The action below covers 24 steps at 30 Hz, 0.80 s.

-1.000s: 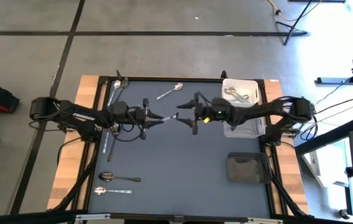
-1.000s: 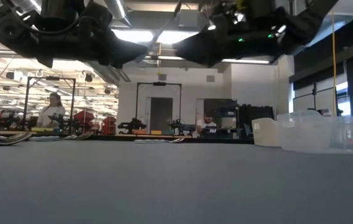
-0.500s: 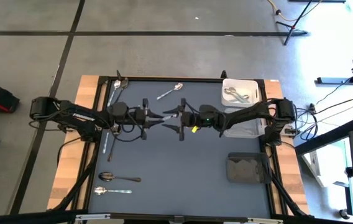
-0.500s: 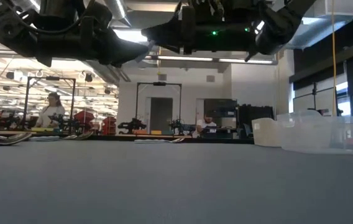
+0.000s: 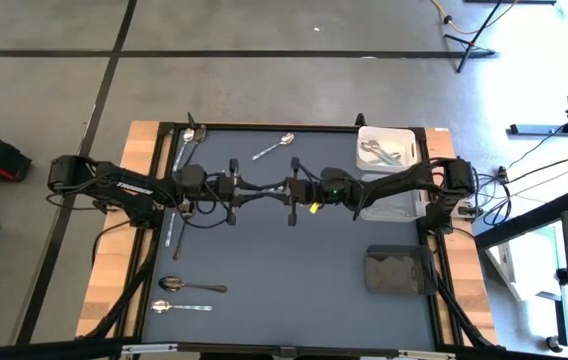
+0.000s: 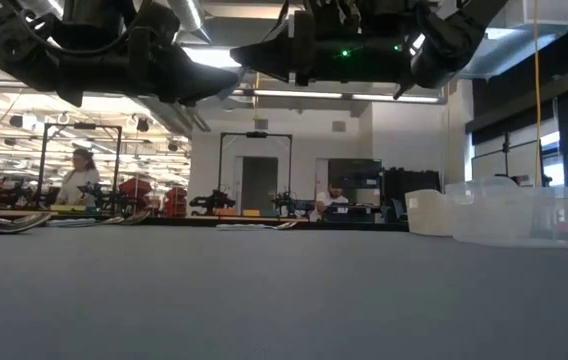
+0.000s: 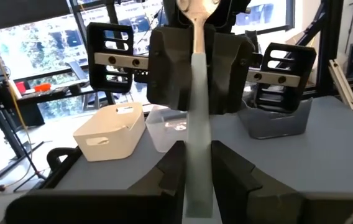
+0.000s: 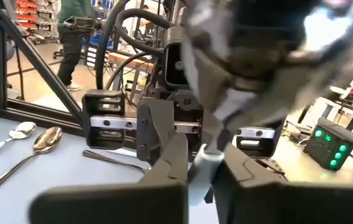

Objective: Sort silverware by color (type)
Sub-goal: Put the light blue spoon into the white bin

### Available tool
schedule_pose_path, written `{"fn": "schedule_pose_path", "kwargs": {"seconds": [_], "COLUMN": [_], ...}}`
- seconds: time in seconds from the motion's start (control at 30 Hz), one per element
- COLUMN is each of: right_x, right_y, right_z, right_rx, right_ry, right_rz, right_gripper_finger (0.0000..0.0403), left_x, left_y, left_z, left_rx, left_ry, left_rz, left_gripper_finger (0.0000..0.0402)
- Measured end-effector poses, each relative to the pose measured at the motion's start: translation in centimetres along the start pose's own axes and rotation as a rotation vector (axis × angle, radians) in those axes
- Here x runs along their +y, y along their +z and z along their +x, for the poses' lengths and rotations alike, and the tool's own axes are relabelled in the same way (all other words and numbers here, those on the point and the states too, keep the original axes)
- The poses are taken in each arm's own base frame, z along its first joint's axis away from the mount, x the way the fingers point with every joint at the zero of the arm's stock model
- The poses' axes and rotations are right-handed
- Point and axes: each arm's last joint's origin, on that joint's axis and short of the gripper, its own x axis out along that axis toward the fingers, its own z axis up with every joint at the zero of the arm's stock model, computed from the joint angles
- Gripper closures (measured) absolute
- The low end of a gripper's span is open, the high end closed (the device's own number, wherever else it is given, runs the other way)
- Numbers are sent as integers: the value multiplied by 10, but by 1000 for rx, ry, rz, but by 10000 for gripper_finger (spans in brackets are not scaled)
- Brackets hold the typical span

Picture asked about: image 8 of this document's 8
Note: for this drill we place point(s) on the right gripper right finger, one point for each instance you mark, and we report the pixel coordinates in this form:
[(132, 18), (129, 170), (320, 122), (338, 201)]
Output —
[(273, 205)]

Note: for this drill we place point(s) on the all-metal silver spoon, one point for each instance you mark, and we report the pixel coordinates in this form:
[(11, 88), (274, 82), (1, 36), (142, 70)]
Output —
[(108, 158), (47, 138)]

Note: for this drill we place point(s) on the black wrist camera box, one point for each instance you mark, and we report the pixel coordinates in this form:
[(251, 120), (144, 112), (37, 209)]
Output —
[(176, 71)]

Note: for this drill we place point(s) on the wooden station table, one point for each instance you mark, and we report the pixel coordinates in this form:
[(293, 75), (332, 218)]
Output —
[(133, 62)]

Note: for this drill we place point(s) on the red storage shelves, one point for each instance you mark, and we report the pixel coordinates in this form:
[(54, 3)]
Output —
[(27, 15)]

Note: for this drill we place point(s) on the black control box green lights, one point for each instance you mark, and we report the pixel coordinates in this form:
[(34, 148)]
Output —
[(319, 149)]

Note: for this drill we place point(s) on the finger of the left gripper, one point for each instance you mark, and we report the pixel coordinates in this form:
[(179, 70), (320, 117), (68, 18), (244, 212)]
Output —
[(156, 124)]

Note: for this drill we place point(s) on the blue crate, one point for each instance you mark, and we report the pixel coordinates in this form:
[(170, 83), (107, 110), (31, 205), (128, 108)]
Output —
[(97, 40)]

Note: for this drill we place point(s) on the black handheld device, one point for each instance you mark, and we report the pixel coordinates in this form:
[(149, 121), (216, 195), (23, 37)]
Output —
[(80, 24)]

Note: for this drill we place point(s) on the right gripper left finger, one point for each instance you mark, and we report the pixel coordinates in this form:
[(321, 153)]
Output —
[(117, 205)]

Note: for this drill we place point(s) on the person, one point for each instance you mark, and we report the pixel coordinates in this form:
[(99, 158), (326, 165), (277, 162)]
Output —
[(71, 46)]

